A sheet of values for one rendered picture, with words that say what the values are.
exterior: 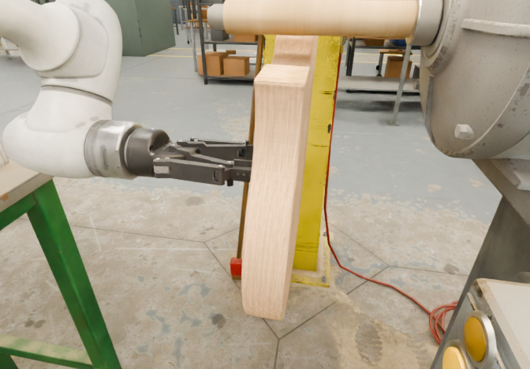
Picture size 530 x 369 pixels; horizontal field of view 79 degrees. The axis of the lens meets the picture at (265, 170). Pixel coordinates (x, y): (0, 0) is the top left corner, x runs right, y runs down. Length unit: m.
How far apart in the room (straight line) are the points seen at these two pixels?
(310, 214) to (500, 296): 1.32
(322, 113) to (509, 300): 1.12
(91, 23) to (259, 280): 0.44
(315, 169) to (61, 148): 1.04
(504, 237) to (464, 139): 0.28
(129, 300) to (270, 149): 1.52
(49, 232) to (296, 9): 0.77
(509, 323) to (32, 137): 0.57
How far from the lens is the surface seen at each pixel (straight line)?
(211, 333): 1.56
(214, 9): 0.36
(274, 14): 0.34
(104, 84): 0.58
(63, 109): 0.56
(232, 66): 5.42
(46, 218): 0.90
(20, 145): 0.59
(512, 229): 0.55
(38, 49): 0.55
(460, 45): 0.33
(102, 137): 0.52
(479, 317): 0.22
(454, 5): 0.33
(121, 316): 1.72
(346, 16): 0.34
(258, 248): 0.32
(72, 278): 1.02
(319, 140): 1.33
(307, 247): 1.64
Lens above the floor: 1.27
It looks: 28 degrees down
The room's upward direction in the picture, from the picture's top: straight up
